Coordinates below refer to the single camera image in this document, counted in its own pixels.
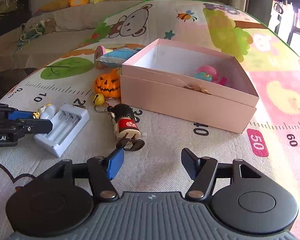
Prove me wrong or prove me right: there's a yellow fairy figurine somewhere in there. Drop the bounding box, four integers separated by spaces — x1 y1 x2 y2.
33 103 56 120

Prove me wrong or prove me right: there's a black haired doll figure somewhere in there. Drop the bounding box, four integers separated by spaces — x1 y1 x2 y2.
107 103 145 151

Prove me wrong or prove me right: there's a white battery charger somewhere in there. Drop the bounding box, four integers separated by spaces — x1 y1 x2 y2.
34 104 90 158

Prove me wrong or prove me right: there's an orange pumpkin toy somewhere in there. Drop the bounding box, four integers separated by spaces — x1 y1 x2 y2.
94 68 121 98

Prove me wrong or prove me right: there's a blue white tissue pack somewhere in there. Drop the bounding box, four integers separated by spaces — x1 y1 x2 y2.
96 48 141 68

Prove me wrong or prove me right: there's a green cloth on sofa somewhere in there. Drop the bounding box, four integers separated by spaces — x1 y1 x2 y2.
17 21 45 49

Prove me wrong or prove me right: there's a pink cardboard box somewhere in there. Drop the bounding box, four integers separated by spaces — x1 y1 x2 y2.
120 39 259 133

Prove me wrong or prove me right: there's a pink teal toy in box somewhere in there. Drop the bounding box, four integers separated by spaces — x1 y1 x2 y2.
193 65 227 86

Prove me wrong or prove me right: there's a beige covered sofa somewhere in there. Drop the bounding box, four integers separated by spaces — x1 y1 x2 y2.
0 0 140 72

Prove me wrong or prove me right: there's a colourful cartoon play mat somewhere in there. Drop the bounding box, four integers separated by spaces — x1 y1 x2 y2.
0 0 300 239

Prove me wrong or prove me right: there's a pink tape roll toy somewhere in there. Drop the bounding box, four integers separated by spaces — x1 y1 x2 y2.
94 46 113 69

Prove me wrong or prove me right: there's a yellow duck plush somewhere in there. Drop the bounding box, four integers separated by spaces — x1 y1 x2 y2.
39 0 90 12

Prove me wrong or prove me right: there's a yellow bell keychain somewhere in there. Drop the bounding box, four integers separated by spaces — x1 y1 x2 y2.
93 93 121 113

